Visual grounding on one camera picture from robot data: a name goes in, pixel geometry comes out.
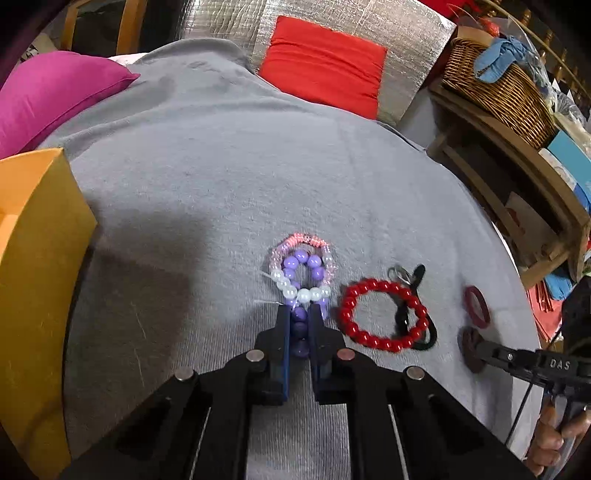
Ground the wooden railing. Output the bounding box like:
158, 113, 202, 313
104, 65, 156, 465
517, 9, 591, 93

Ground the black cord with metal ring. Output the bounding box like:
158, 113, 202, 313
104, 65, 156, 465
387, 264, 438, 352

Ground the orange cardboard box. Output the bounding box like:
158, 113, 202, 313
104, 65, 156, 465
0, 148, 99, 476

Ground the silver insulation mat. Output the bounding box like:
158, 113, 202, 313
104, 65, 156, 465
252, 0, 458, 127

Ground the blue cloth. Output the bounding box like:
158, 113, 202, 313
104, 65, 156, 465
474, 37, 532, 84

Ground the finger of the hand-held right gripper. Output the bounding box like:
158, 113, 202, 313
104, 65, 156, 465
475, 339, 540, 376

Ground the wicker basket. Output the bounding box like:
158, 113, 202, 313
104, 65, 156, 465
441, 37, 557, 148

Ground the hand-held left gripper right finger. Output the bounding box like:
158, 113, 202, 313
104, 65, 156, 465
308, 305, 536, 480

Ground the wooden cabinet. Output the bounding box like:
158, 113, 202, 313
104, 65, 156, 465
60, 0, 148, 56

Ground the white pearl bracelet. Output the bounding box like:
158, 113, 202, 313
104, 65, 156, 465
270, 270, 332, 301

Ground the red pillow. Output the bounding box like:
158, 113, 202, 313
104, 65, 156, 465
257, 16, 387, 121

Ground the black cable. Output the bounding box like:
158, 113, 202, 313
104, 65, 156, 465
505, 318, 566, 446

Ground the red bead bracelet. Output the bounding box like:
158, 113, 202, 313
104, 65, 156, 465
340, 278, 430, 352

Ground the person's right hand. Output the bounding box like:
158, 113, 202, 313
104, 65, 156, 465
526, 401, 591, 478

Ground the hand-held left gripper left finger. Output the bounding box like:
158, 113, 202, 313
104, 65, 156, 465
60, 305, 293, 480

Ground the light blue box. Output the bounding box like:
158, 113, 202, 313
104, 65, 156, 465
547, 129, 591, 208

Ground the purple bead bracelet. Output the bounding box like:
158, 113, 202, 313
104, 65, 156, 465
283, 249, 329, 360

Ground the magenta pillow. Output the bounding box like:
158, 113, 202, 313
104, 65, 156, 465
0, 51, 140, 160

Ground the grey blanket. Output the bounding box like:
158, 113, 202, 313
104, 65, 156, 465
37, 38, 543, 480

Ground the pink clear bead bracelet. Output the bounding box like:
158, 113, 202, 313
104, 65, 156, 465
268, 233, 334, 289

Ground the wooden side table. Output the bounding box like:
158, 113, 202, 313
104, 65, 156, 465
427, 80, 591, 289

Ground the dark red hair tie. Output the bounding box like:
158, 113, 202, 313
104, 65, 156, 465
464, 286, 491, 329

